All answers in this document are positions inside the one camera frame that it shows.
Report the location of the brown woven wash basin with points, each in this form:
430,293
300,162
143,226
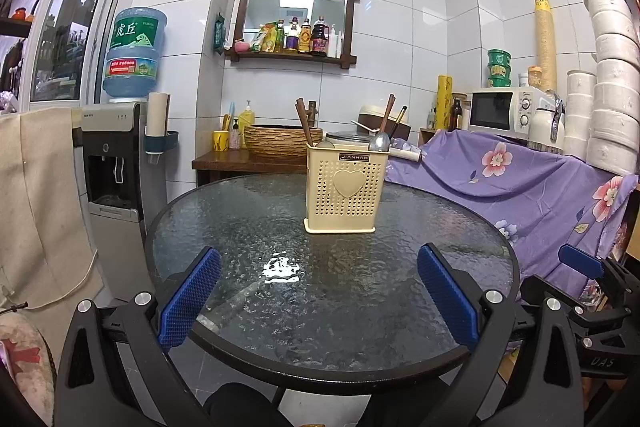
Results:
275,142

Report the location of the pink bowl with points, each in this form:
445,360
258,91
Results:
241,47

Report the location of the pink patterned cushion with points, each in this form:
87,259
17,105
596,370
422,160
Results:
25,357

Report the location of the large dark sauce bottle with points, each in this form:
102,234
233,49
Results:
320,39

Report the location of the paper cup tube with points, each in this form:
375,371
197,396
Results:
157,114

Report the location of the black chopstick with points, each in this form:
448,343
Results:
399,121

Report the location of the yellow lid small jar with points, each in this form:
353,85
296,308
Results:
535,77

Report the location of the yellow label sauce bottle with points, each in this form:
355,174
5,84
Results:
305,38

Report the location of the beige plastic utensil holder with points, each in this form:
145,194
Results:
345,192

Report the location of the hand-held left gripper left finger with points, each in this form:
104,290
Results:
190,297

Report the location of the white brown rice cooker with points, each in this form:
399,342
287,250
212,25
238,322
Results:
370,119

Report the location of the pink small bottle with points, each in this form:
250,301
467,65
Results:
234,139

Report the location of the orange small pot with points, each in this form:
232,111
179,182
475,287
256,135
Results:
20,15

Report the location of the round glass table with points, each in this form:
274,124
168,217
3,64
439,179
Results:
240,232

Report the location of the white kettle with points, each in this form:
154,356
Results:
542,129

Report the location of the green hanging packet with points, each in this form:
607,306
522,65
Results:
219,33

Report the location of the white pan with glass lid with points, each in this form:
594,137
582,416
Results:
350,138

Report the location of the white microwave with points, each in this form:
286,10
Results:
492,111

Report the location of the tall stack of paper cups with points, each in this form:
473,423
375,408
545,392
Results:
546,39

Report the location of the wooden washstand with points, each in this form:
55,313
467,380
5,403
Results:
235,164

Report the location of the white squeeze bottle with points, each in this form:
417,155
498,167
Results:
336,46

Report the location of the brown glass bottle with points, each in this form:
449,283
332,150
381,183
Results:
456,117

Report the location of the teal cup holder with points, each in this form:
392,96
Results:
162,143

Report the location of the purple floral cloth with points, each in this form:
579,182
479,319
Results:
500,187

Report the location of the small wooden box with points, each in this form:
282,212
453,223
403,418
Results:
429,137

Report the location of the beige cloth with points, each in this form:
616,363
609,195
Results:
40,197

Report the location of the stack of white paper bowls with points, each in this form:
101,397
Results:
615,107

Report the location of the wooden display shelf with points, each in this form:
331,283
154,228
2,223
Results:
15,24

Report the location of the green glass bottle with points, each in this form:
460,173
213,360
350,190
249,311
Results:
279,38

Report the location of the bronze faucet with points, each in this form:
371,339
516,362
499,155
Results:
315,112

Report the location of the purple label bottle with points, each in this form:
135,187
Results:
292,38

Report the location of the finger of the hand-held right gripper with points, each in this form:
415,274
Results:
580,261
550,292

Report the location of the sliding window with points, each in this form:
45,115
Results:
70,32

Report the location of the person's leg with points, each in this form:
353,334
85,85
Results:
240,407

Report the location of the blue water jug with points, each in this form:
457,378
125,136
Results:
134,52

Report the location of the yellow soap dispenser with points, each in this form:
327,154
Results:
246,119

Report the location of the yellow cylinder bottle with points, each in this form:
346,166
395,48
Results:
443,104

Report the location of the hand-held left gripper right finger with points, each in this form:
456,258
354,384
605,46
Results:
447,302

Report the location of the brown wooden chopstick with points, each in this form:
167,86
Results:
391,107
386,112
301,114
308,122

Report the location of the yellow cup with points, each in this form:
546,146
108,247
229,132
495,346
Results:
221,142

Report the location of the grey water dispenser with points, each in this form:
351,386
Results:
117,177

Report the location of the stack of green noodle cups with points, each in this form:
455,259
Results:
499,68

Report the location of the yellow snack packet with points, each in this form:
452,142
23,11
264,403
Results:
264,39

